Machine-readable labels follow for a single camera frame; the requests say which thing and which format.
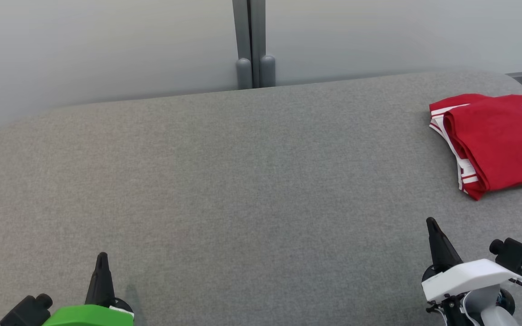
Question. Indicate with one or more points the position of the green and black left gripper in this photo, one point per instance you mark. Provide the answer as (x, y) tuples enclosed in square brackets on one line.
[(89, 317)]

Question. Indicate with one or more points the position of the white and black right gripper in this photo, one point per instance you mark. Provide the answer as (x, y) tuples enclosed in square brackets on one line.
[(469, 276)]

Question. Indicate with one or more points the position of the red garment with white trim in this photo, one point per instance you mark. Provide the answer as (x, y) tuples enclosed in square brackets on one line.
[(501, 140)]

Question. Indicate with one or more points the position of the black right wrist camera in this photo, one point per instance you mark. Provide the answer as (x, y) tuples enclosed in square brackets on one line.
[(517, 254)]

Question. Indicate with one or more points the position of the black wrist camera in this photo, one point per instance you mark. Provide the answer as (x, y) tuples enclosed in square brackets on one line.
[(517, 254), (25, 312)]

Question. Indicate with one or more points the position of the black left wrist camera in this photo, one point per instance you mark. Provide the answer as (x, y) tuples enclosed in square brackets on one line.
[(25, 312)]

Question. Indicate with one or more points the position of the grey partition post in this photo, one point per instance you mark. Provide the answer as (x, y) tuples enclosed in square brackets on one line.
[(254, 45)]

